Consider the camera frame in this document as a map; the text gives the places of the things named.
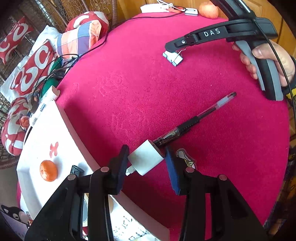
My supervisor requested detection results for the blue binder clip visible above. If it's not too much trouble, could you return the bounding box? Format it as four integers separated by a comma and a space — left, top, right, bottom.
163, 50, 184, 67

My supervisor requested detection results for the black gel pen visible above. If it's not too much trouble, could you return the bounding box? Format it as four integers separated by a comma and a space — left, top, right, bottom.
153, 92, 237, 147

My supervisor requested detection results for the white charger plug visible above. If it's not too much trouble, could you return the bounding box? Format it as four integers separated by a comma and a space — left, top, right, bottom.
125, 140, 165, 176

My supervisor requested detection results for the right hand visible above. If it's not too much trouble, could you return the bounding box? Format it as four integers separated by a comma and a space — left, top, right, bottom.
232, 39, 296, 88

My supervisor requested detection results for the red apple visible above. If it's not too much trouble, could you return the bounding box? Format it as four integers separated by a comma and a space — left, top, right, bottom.
198, 1, 219, 19

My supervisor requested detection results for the orange tangerine in tray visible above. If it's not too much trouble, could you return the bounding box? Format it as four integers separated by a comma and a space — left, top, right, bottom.
40, 160, 58, 182

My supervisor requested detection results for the small white blue box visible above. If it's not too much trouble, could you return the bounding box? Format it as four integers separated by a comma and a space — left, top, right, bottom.
184, 8, 198, 16

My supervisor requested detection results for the pink tablecloth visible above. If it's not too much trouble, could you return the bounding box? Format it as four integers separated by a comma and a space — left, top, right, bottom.
16, 11, 291, 241

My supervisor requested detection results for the white storage tray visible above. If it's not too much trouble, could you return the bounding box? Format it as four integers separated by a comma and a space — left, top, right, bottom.
16, 101, 170, 240

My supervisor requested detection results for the white power strip far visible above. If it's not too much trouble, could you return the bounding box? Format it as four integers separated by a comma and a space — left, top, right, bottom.
140, 4, 170, 13

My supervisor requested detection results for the white power strip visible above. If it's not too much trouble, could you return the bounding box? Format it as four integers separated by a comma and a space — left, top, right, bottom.
140, 4, 170, 13
29, 85, 60, 126

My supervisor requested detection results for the red white cushion left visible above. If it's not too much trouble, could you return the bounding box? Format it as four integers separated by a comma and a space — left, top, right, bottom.
1, 97, 29, 156

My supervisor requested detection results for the white power strip near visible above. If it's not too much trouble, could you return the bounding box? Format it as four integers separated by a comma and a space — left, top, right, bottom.
29, 85, 60, 126

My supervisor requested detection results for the green cloth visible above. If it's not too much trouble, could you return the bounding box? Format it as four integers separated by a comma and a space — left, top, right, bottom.
39, 57, 65, 98

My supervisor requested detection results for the red white square pillow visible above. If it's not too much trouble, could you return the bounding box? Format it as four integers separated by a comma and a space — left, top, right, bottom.
10, 40, 57, 96

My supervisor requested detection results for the red white round cushion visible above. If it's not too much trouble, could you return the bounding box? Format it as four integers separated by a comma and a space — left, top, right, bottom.
65, 11, 109, 45

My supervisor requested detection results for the plaid pillow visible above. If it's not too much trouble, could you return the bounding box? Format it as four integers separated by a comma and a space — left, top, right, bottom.
55, 28, 95, 58

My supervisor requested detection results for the wicker hanging chair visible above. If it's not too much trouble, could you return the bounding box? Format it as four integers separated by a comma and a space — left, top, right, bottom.
0, 0, 118, 163

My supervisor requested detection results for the small red white pillow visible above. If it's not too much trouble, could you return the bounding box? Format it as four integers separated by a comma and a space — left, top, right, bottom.
0, 16, 34, 65

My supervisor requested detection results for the cat sticker keychain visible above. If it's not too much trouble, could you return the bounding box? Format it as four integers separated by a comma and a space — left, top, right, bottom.
176, 148, 196, 169

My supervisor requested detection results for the black cable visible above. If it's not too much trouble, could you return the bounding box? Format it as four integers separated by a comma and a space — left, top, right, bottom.
32, 5, 187, 103

